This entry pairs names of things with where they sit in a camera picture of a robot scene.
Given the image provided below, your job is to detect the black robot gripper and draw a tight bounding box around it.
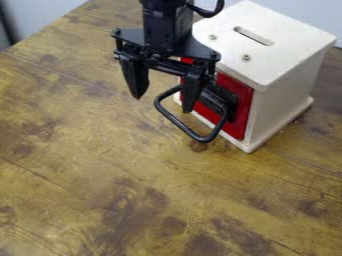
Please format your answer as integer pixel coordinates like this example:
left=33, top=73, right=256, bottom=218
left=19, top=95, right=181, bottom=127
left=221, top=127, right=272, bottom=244
left=112, top=8, right=221, bottom=113

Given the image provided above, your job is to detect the red wooden drawer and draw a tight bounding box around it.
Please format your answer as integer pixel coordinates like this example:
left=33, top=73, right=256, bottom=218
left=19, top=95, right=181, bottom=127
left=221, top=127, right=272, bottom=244
left=152, top=57, right=253, bottom=145

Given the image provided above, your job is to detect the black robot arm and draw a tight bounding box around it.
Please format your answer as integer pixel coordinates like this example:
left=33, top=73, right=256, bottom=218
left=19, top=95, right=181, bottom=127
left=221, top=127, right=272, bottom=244
left=112, top=0, right=224, bottom=113

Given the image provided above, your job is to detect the white wooden cabinet box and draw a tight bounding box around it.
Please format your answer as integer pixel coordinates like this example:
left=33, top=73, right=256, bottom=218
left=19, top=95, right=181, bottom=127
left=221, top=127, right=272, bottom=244
left=190, top=0, right=337, bottom=154

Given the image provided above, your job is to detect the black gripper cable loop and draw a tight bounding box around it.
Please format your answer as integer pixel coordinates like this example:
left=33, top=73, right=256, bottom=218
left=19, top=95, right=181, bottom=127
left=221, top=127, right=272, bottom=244
left=182, top=0, right=225, bottom=19

